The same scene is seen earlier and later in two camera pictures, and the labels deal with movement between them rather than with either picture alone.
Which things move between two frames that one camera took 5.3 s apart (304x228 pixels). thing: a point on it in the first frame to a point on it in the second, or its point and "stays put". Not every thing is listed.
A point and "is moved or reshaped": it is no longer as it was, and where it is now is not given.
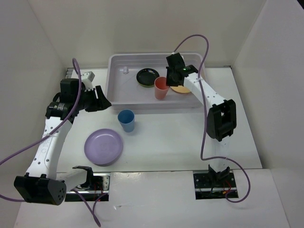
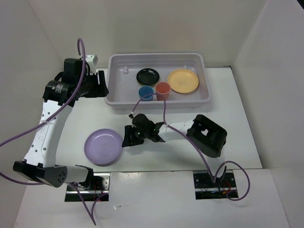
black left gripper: (99, 104) to (100, 90)
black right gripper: (169, 82) to (129, 130)
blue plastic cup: (126, 118) to (144, 90)
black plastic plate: (146, 77) stays put
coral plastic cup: (160, 87) is moved or reshaped
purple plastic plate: (103, 147) stays put
